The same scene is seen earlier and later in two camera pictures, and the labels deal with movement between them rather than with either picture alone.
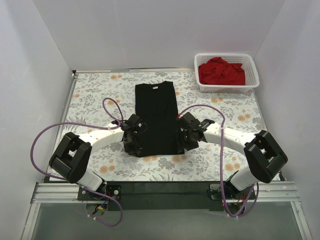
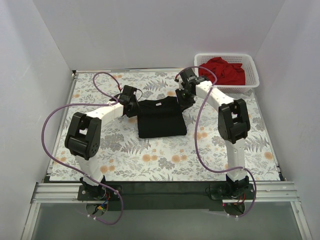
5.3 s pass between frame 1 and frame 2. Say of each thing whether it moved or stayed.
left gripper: moved
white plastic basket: stayed
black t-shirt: moved
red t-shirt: stayed
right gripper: moved
